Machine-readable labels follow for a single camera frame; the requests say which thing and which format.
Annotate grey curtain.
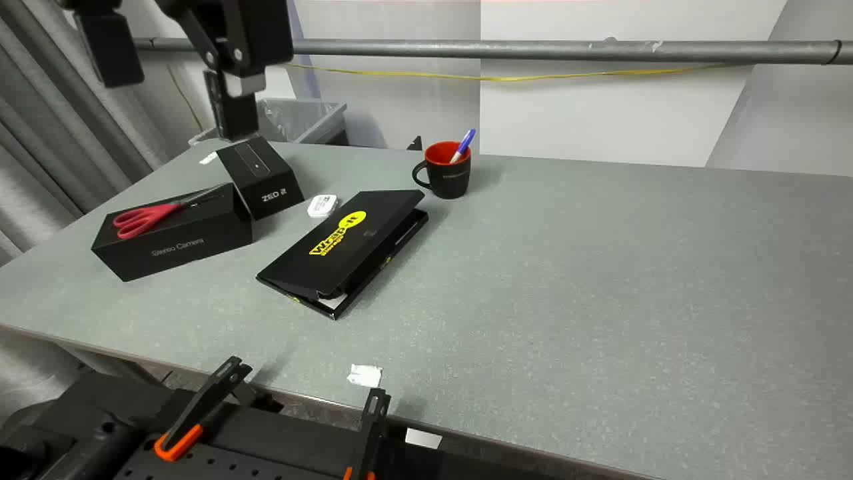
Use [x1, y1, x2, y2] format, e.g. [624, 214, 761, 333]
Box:
[0, 0, 164, 266]

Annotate grey metal pipe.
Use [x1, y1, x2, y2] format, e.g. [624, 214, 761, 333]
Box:
[132, 34, 853, 66]

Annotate black mug red inside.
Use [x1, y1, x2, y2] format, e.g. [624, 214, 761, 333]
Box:
[412, 138, 476, 199]

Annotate black mounted camera box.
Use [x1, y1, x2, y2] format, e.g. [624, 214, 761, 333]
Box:
[60, 0, 148, 90]

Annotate red handled scissors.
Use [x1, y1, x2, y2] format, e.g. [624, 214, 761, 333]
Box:
[112, 189, 213, 243]

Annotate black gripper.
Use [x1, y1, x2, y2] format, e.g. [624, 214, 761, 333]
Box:
[204, 66, 269, 141]

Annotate black folder yellow logo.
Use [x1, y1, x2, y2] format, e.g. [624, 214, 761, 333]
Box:
[256, 187, 433, 323]

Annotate small black cardboard box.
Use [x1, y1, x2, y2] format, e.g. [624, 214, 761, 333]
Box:
[213, 133, 308, 222]

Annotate grey plastic bin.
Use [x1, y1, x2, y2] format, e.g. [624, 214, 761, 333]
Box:
[190, 97, 350, 149]

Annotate small white plastic object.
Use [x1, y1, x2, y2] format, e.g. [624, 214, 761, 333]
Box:
[304, 193, 345, 222]

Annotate long black cardboard box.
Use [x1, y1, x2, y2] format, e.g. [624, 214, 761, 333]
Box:
[90, 182, 256, 286]

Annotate white tape piece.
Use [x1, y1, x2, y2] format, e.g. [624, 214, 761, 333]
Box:
[345, 361, 388, 393]
[404, 425, 446, 453]

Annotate black clamp orange handle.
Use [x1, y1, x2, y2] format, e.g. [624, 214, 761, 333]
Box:
[149, 355, 256, 467]
[342, 386, 396, 480]

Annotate blue capped white marker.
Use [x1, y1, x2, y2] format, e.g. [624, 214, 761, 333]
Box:
[449, 125, 480, 167]

